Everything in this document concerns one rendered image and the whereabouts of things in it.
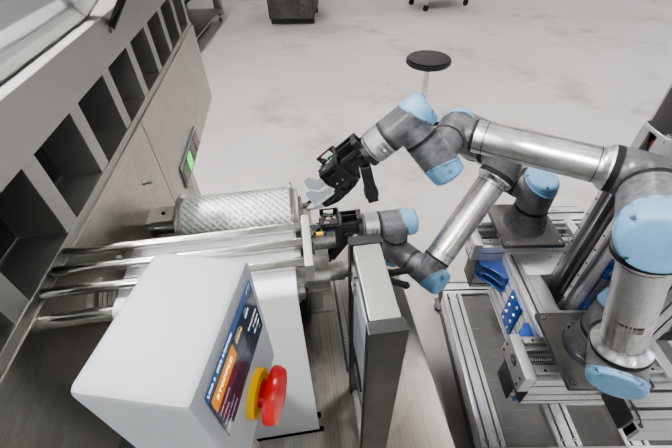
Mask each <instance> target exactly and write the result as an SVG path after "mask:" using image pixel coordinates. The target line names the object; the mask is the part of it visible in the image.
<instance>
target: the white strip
mask: <svg viewBox="0 0 672 448"><path fill-rule="evenodd" d="M253 283H254V287H255V290H256V294H257V297H258V300H259V304H260V307H261V311H262V314H263V318H264V321H265V325H266V328H267V332H268V335H269V338H270V342H271V345H272V349H273V353H274V358H273V362H272V366H271V368H272V367H273V365H281V366H282V367H284V368H285V369H286V371H287V389H286V396H285V402H284V407H283V411H282V414H281V417H280V420H279V422H278V423H277V424H276V425H273V426H271V427H269V426H264V425H263V423H262V414H261V416H260V418H259V419H258V421H257V425H256V429H255V433H254V435H255V437H256V439H257V441H264V440H271V439H277V438H283V437H289V436H296V435H302V434H308V433H315V432H321V431H324V426H320V427H319V422H318V416H317V410H316V404H315V398H314V392H313V386H312V380H311V374H310V368H309V362H308V356H307V350H306V344H305V338H304V332H303V326H302V320H301V314H300V307H299V301H298V297H300V296H305V287H304V281H299V282H296V276H292V277H284V278H276V279H268V280H260V281H253ZM127 298H128V297H124V298H116V301H115V303H114V305H109V306H101V307H93V308H85V309H77V310H69V311H61V312H53V313H45V314H41V315H40V317H39V318H38V327H39V329H41V330H45V329H52V328H60V327H68V326H76V325H83V324H91V323H99V322H106V321H113V320H114V319H115V317H116V315H117V314H118V312H119V311H120V309H121V308H122V306H123V304H124V303H125V301H126V300H127Z"/></svg>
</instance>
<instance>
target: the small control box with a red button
mask: <svg viewBox="0 0 672 448"><path fill-rule="evenodd" d="M273 358H274V353H273V349H272V345H271V342H270V338H269V335H268V332H267V328H266V325H265V321H264V318H263V314H262V311H261V307H260V304H259V300H258V297H257V294H256V290H255V287H254V283H253V280H252V276H251V273H250V269H249V266H248V263H247V262H246V261H243V260H239V259H227V258H215V257H203V256H192V255H180V254H168V253H160V254H157V255H155V256H154V257H153V259H152V260H151V262H150V264H149V265H148V267H147V268H146V270H145V271H144V273H143V275H142V276H141V278H140V279H139V281H138V282H137V284H136V286H135V287H134V289H133V290H132V292H131V293H130V295H129V297H128V298H127V300H126V301H125V303H124V304H123V306H122V308H121V309H120V311H119V312H118V314H117V315H116V317H115V319H114V320H113V322H112V323H111V325H110V326H109V328H108V330H107V331H106V333H105V334H104V336H103V337H102V339H101V341H100V342H99V344H98V345H97V347H96V348H95V350H94V352H93V353H92V355H91V356H90V358H89V359H88V361H87V363H86V364H85V366H84V367H83V369H82V370H81V372H80V374H79V375H78V377H77V378H76V380H75V381H74V383H73V385H72V388H71V395H72V396H73V397H74V398H75V399H77V400H78V401H79V402H80V403H81V404H83V405H84V406H85V407H86V408H88V409H89V410H90V411H91V412H93V413H94V414H95V415H96V416H98V417H99V418H100V419H101V420H103V421H104V422H105V423H106V424H107V425H109V426H110V427H111V428H112V429H114V430H115V431H116V432H117V433H119V434H120V435H121V436H122V437H124V438H125V439H126V440H127V441H128V442H130V443H131V444H132V445H133V446H135V447H136V448H251V444H252V440H253V436H254V433H255V429H256V425H257V421H258V419H259V418H260V416H261V414H262V423H263V425H264V426H269V427H271V426H273V425H276V424H277V423H278V422H279V420H280V417H281V414H282V411H283V407H284V402H285V396H286V389H287V371H286V369H285V368H284V367H282V366H281V365H273V367H272V368H271V366H272V362H273Z"/></svg>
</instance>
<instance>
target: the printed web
mask: <svg viewBox="0 0 672 448"><path fill-rule="evenodd" d="M291 222H292V220H291V211H290V200H289V186H288V187H278V188H269V189H259V190H250V191H240V192H230V193H221V194H211V195H202V196H192V197H186V198H185V199H184V202H183V205H182V212H181V223H182V231H183V235H185V234H194V233H202V232H211V231H220V230H229V229H238V228H247V227H256V226H265V225H273V224H282V223H291Z"/></svg>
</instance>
